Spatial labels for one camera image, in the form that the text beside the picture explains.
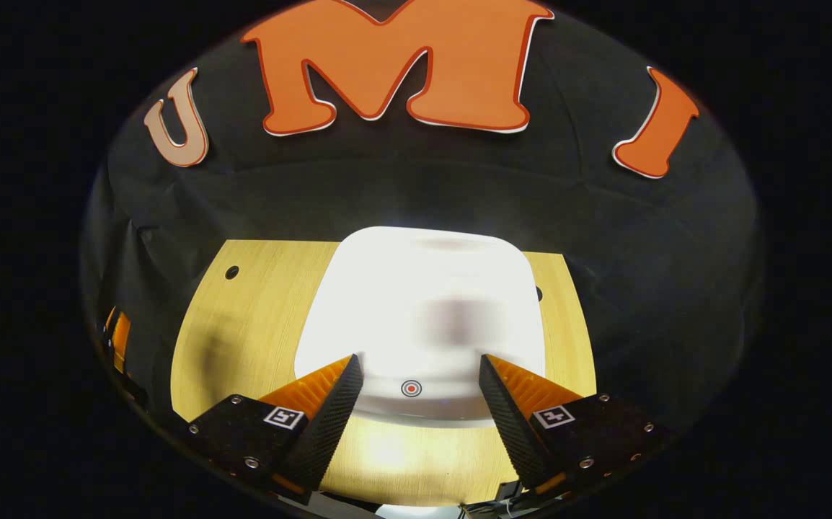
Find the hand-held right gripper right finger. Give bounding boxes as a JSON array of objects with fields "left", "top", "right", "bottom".
[{"left": 479, "top": 353, "right": 676, "bottom": 507}]

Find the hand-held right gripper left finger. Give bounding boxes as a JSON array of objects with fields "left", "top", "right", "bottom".
[{"left": 174, "top": 353, "right": 365, "bottom": 505}]

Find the white desktop garbage bin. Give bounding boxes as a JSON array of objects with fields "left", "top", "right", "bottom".
[{"left": 293, "top": 226, "right": 546, "bottom": 430}]

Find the wooden desktop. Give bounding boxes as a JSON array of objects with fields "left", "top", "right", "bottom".
[{"left": 171, "top": 240, "right": 597, "bottom": 507}]

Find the black backdrop cloth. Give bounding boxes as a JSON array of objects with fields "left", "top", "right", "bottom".
[{"left": 81, "top": 0, "right": 763, "bottom": 433}]

